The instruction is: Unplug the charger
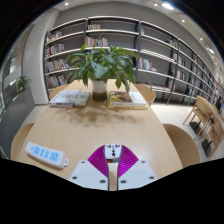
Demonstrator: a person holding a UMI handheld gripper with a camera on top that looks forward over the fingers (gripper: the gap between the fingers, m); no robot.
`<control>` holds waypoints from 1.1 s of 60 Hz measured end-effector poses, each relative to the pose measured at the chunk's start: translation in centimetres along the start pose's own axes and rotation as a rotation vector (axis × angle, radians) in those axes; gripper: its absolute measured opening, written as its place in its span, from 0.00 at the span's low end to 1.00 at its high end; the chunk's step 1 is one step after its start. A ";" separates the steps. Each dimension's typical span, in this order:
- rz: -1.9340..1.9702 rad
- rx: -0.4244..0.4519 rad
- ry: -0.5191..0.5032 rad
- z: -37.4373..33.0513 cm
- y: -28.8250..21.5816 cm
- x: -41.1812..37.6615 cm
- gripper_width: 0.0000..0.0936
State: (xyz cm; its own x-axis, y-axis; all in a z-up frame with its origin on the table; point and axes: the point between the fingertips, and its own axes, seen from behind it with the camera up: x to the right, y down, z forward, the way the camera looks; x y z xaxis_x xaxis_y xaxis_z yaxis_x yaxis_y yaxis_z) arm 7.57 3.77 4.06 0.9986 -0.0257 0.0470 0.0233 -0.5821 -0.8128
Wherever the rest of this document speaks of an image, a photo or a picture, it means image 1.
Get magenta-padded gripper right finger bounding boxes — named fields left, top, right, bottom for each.
left=117, top=145, right=159, bottom=192

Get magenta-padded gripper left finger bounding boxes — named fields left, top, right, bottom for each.
left=68, top=145, right=110, bottom=192

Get small white charger block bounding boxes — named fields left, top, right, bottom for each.
left=104, top=143, right=123, bottom=164

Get white power strip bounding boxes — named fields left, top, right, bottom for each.
left=24, top=141, right=69, bottom=169

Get light wooden chair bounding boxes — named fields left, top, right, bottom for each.
left=9, top=122, right=35, bottom=161
left=134, top=83, right=157, bottom=106
left=48, top=83, right=69, bottom=101
left=162, top=123, right=201, bottom=168

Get yellow-edged book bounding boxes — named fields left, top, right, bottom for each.
left=107, top=90, right=149, bottom=110

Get white-covered book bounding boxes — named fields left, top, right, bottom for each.
left=48, top=89, right=92, bottom=108

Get light wooden side table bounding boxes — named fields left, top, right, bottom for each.
left=196, top=95, right=224, bottom=129

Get person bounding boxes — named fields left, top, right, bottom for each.
left=214, top=95, right=224, bottom=113

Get green potted plant, white pot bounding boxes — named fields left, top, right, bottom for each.
left=64, top=34, right=151, bottom=102

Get small green background plant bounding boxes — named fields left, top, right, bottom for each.
left=15, top=75, right=30, bottom=93

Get grey bookshelf unit with books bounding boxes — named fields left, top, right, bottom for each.
left=43, top=14, right=221, bottom=104

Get ceiling lights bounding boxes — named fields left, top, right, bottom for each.
left=63, top=0, right=216, bottom=56

